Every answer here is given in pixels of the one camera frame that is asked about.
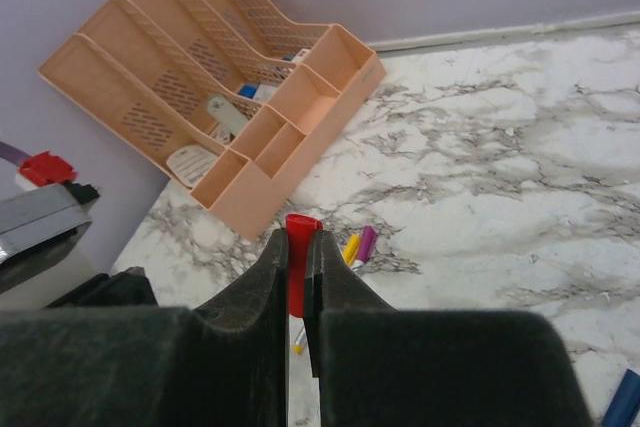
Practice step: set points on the red pen cap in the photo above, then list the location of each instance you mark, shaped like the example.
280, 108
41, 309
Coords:
299, 229

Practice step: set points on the purple pen cap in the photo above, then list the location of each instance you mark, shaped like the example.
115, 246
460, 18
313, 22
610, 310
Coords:
367, 243

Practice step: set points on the blue pen cap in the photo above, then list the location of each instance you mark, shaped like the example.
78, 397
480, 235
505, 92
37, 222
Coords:
624, 405

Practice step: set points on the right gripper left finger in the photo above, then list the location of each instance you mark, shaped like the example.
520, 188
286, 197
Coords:
224, 363

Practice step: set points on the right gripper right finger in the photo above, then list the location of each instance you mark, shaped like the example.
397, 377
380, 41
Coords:
380, 366

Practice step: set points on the yellow pen cap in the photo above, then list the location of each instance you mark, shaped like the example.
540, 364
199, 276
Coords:
351, 249

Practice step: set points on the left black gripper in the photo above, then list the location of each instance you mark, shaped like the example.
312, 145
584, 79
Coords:
127, 288

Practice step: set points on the orange mesh file organizer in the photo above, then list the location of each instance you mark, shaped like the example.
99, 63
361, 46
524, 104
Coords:
263, 95

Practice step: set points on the white pen yellow end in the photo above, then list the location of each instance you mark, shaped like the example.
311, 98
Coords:
300, 341

